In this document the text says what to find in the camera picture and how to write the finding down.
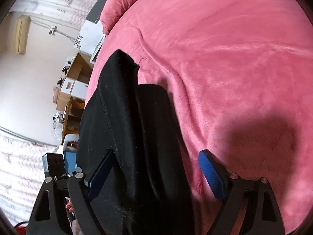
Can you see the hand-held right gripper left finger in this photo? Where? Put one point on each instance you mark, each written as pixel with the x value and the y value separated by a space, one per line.
pixel 100 173

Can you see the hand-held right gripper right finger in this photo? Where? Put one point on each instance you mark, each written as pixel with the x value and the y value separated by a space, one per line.
pixel 211 173

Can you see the black pants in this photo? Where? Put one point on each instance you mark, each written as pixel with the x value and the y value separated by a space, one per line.
pixel 127 127

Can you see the person's left hand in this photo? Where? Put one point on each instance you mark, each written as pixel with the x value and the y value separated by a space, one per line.
pixel 69 205

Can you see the blue chair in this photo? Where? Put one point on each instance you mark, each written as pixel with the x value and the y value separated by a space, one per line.
pixel 69 159

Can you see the white patterned curtain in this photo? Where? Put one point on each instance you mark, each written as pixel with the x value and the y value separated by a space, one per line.
pixel 61 0
pixel 22 176

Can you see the small white boxes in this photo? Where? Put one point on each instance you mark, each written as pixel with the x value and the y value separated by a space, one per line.
pixel 73 87

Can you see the pink bed blanket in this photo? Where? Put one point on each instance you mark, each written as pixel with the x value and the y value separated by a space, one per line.
pixel 232 66

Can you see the white box with black print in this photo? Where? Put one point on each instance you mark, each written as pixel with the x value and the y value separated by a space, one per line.
pixel 90 35

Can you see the dark bed headboard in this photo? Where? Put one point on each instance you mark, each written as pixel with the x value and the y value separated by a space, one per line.
pixel 97 7

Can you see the pink pillow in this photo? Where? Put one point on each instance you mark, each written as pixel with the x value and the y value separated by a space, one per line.
pixel 117 5

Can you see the beige wall air conditioner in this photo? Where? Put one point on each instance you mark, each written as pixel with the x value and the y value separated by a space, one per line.
pixel 22 34

